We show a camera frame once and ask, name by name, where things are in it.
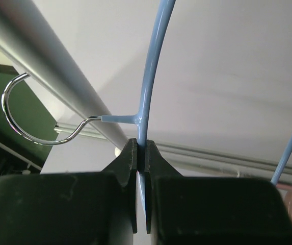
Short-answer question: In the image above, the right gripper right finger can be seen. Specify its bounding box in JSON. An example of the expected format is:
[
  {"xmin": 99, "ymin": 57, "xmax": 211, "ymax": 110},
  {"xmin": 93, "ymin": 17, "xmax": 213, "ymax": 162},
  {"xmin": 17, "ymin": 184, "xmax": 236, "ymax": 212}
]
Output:
[{"xmin": 144, "ymin": 140, "xmax": 292, "ymax": 244}]

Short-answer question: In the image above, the white metal clothes rack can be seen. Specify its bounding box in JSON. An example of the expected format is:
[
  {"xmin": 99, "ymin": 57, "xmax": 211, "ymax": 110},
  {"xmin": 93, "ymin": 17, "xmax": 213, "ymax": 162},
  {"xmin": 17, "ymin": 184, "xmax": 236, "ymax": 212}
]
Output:
[{"xmin": 0, "ymin": 1, "xmax": 127, "ymax": 149}]

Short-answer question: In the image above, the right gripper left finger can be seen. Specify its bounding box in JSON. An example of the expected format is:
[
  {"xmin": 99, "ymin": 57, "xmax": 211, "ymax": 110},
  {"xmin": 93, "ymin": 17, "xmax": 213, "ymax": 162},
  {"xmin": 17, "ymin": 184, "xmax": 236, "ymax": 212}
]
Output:
[{"xmin": 0, "ymin": 138, "xmax": 137, "ymax": 244}]

